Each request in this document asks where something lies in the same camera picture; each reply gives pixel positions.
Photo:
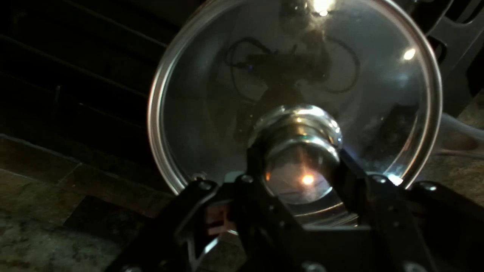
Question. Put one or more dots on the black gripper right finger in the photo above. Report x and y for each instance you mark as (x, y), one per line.
(414, 226)

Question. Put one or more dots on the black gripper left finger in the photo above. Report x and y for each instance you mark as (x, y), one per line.
(237, 226)

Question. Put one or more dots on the glass lid with steel knob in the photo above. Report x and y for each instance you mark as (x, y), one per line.
(202, 99)

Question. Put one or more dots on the black gas stove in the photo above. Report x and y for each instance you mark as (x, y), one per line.
(459, 45)

